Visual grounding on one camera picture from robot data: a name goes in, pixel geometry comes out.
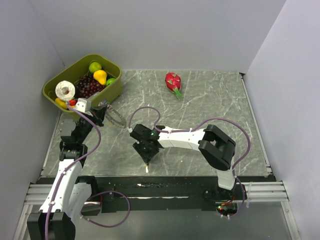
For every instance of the white tape roll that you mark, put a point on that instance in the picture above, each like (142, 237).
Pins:
(65, 90)

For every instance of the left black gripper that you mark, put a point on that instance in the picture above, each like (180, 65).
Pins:
(98, 115)

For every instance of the olive green plastic bin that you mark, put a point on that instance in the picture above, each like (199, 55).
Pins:
(80, 68)

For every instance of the green apple toy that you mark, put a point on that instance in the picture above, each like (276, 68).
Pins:
(94, 66)

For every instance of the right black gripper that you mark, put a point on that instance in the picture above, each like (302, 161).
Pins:
(145, 156)

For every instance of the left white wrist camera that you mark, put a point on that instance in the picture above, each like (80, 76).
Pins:
(82, 105)

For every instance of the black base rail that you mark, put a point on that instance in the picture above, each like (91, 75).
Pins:
(148, 193)

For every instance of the yellow lemon toy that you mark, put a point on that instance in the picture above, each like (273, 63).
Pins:
(61, 103)

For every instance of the small green lime toy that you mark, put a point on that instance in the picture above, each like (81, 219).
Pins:
(110, 81)

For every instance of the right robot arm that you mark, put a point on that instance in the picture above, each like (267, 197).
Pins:
(216, 147)

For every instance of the metal key organizer disc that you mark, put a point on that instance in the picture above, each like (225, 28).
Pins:
(113, 116)

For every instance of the red dragon fruit toy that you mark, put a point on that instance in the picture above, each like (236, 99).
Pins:
(173, 83)

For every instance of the yellow pear toy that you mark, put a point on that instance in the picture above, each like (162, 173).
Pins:
(101, 77)

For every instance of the silver key with black fob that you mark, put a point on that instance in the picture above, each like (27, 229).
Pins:
(146, 167)

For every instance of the purple grapes toy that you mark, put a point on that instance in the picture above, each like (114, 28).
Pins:
(87, 86)

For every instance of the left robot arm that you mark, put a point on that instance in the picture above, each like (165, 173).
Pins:
(59, 215)

